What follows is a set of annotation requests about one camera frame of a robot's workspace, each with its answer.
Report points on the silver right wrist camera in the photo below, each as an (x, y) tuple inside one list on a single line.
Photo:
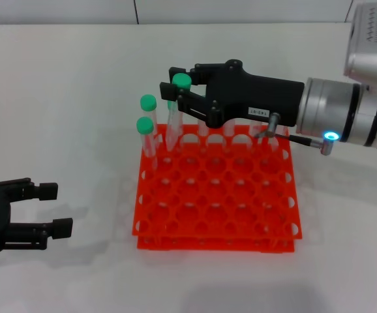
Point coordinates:
[(371, 49)]

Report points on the clear tube green cap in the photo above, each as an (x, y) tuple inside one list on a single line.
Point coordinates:
[(181, 81)]

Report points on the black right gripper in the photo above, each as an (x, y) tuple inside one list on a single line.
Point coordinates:
[(257, 94)]

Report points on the pink-stained tube green cap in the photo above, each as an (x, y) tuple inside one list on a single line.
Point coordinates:
[(203, 130), (255, 130), (170, 105), (230, 130), (148, 102), (281, 133), (144, 125)]

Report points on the orange test tube rack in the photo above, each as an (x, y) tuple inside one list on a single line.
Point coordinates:
[(214, 202)]

